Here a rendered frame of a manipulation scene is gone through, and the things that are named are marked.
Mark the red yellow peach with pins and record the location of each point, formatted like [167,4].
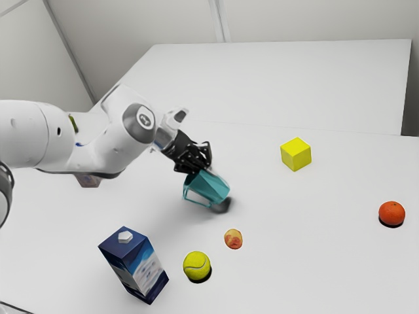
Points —
[233,239]

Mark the blue white milk carton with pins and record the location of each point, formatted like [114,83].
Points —
[134,265]

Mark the brown box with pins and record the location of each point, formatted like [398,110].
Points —
[87,180]

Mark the orange fruit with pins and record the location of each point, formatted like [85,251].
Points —
[391,213]

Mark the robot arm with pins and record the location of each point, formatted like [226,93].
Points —
[98,144]

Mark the teal faceted mug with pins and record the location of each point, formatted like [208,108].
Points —
[209,189]

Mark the yellow cube block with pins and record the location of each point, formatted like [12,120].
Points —
[295,153]

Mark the yellow tennis ball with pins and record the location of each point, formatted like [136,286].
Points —
[196,265]

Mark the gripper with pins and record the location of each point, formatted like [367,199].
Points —
[190,153]

